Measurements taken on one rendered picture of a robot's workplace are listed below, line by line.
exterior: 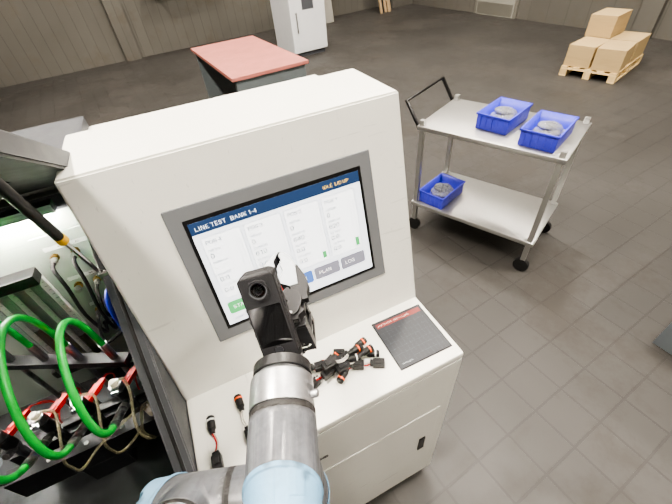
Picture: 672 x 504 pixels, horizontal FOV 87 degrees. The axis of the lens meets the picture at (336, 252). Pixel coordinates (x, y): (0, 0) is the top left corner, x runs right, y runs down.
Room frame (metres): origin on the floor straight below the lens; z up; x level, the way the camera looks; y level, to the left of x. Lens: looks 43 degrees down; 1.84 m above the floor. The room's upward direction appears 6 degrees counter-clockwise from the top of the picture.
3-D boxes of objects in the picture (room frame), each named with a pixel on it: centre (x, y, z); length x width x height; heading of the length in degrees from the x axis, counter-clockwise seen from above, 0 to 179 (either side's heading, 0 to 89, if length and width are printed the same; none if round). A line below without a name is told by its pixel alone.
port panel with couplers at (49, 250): (0.68, 0.63, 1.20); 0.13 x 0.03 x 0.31; 112
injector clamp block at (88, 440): (0.39, 0.65, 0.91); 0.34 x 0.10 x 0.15; 112
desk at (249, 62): (4.46, 0.79, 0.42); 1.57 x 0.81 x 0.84; 27
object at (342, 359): (0.48, 0.02, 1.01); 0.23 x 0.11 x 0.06; 112
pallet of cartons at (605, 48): (5.24, -4.02, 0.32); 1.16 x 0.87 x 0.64; 118
